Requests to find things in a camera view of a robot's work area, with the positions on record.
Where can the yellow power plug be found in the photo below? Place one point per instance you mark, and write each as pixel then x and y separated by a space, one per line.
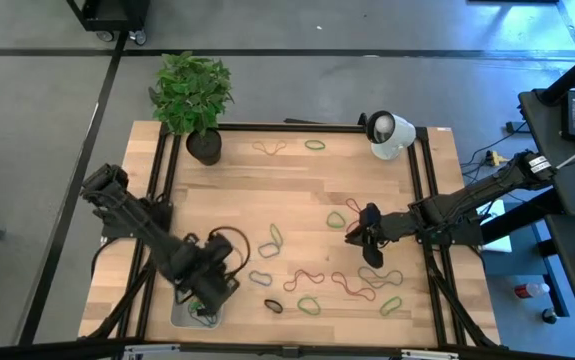
pixel 492 159

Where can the blue rubber band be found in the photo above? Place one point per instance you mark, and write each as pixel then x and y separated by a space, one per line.
pixel 259 251
pixel 250 276

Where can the green rubber band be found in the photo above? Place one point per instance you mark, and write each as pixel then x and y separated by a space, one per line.
pixel 273 229
pixel 299 305
pixel 336 227
pixel 383 311
pixel 305 145

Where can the black side desk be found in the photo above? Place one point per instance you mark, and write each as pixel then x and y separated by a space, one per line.
pixel 567 240

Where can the grey plastic bin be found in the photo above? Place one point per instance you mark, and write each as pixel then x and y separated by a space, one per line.
pixel 179 322

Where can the red labelled bottle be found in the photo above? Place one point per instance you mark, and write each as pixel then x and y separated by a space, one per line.
pixel 529 290

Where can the long yellow rubber band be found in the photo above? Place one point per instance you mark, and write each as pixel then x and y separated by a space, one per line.
pixel 268 151

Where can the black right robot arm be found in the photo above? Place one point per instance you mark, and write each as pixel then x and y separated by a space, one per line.
pixel 467 192

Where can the black wheeled cart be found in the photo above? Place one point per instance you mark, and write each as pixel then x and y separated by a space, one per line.
pixel 112 12

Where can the black round bottle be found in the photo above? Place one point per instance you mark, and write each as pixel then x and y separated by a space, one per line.
pixel 549 315

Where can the green plant in black pot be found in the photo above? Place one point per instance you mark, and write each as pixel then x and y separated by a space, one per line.
pixel 192 95

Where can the white spotlight lamp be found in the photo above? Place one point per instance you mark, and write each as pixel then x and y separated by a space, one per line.
pixel 399 137

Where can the black diagonal pole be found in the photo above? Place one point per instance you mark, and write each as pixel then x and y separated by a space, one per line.
pixel 574 75

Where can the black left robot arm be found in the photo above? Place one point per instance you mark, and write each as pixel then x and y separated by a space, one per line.
pixel 132 220

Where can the wide black rubber band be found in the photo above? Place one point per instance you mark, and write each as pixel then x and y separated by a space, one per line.
pixel 267 303

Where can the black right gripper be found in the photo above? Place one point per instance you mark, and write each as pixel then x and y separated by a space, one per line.
pixel 392 227

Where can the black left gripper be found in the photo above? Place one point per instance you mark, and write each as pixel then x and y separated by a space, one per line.
pixel 204 265

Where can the long grey rubber band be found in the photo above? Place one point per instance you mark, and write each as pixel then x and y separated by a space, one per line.
pixel 367 286

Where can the rubber bands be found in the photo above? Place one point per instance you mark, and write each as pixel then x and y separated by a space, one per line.
pixel 197 306

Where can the white paper sheet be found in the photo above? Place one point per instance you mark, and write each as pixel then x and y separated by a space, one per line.
pixel 499 245

